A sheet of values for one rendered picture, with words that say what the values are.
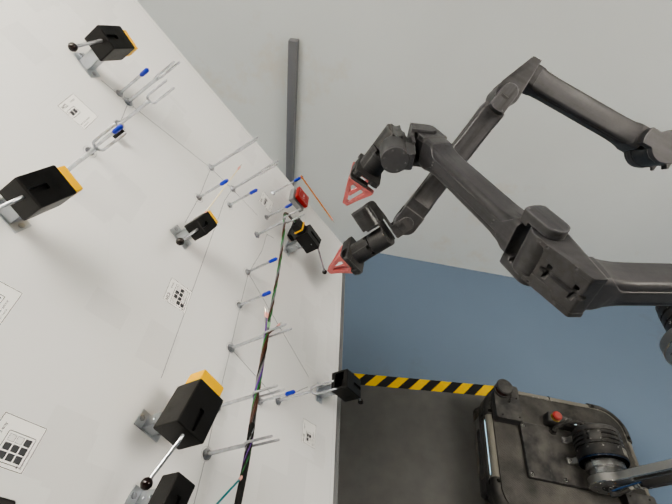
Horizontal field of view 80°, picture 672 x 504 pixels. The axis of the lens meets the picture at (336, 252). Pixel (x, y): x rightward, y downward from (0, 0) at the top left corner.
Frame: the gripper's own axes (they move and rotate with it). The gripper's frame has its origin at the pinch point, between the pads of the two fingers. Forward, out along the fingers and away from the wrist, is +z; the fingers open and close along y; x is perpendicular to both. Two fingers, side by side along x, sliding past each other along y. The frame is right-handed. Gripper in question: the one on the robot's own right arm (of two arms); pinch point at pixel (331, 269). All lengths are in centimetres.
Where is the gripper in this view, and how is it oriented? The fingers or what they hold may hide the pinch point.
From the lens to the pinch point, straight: 112.2
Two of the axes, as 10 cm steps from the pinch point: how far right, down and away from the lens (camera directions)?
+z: -7.5, 4.8, 4.6
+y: -1.4, 5.6, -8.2
